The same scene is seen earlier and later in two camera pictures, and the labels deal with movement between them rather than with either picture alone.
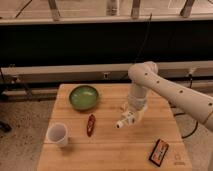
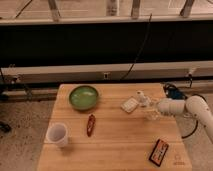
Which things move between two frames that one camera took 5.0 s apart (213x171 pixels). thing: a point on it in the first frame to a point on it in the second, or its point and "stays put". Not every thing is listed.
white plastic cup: (57, 134) stays put
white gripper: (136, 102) to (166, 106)
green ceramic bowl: (83, 97) stays put
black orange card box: (158, 153) stays put
